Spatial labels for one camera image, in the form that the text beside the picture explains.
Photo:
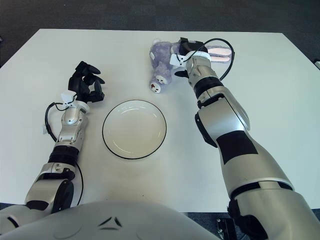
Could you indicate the black metal bracket with screws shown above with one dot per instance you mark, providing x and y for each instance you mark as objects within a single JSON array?
[{"x": 226, "y": 228}]

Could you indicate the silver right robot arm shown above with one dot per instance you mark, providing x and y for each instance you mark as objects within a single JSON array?
[{"x": 225, "y": 125}]

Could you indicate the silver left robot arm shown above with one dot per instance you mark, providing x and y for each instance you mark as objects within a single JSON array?
[{"x": 71, "y": 120}]

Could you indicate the grey robot torso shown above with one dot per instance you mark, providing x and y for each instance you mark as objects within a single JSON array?
[{"x": 112, "y": 222}]

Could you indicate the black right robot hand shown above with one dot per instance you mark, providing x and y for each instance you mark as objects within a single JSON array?
[{"x": 193, "y": 46}]

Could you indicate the white right wrist connector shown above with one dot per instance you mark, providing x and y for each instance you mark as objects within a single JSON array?
[{"x": 176, "y": 60}]

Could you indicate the white left wrist connector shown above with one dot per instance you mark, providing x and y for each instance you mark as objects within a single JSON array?
[{"x": 67, "y": 97}]

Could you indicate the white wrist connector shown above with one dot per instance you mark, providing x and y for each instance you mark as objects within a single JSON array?
[
  {"x": 176, "y": 60},
  {"x": 67, "y": 97}
]

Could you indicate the white plate with black rim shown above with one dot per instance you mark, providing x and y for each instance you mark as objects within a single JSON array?
[{"x": 135, "y": 128}]

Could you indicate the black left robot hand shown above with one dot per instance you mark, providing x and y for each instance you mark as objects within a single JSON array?
[{"x": 83, "y": 86}]

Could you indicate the purple plush bunny doll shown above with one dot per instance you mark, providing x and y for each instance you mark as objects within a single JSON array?
[{"x": 162, "y": 53}]

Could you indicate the small white grey object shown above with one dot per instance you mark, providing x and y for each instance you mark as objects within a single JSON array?
[{"x": 317, "y": 63}]

